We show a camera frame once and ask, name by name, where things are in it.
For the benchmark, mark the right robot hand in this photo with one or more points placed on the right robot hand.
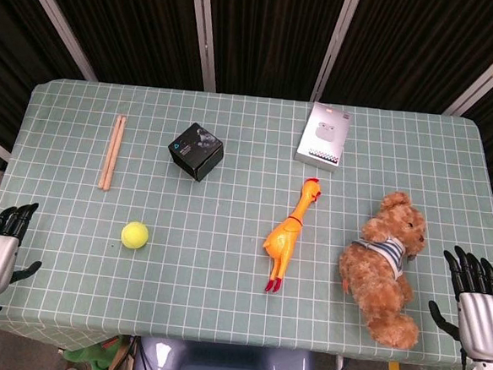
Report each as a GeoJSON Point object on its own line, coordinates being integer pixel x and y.
{"type": "Point", "coordinates": [482, 324]}

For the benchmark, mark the yellow tennis ball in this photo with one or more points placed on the yellow tennis ball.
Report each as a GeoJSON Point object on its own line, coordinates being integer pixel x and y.
{"type": "Point", "coordinates": [135, 235]}

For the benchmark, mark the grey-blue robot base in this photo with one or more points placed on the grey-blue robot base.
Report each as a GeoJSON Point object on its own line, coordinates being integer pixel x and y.
{"type": "Point", "coordinates": [225, 365]}

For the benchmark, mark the black cardboard box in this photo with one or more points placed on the black cardboard box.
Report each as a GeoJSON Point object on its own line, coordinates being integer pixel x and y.
{"type": "Point", "coordinates": [198, 152]}

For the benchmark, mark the silver earbuds box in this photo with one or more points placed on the silver earbuds box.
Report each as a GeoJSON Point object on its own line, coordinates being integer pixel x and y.
{"type": "Point", "coordinates": [324, 135]}

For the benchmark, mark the brown teddy bear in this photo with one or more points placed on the brown teddy bear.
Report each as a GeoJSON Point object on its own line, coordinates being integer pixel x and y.
{"type": "Point", "coordinates": [375, 274]}

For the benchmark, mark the green plush toy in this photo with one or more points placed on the green plush toy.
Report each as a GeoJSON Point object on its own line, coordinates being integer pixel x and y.
{"type": "Point", "coordinates": [91, 354]}

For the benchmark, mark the red yellow package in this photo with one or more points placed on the red yellow package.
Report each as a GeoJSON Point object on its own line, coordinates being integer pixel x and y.
{"type": "Point", "coordinates": [110, 344]}

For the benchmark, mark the wooden stick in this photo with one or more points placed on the wooden stick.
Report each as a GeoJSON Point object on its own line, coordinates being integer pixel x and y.
{"type": "Point", "coordinates": [115, 154]}
{"type": "Point", "coordinates": [111, 152]}

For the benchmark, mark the yellow rubber chicken toy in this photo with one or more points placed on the yellow rubber chicken toy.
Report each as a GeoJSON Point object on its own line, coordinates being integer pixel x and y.
{"type": "Point", "coordinates": [285, 238]}

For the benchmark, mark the green checkered tablecloth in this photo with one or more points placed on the green checkered tablecloth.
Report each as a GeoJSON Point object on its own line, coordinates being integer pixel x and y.
{"type": "Point", "coordinates": [225, 243]}

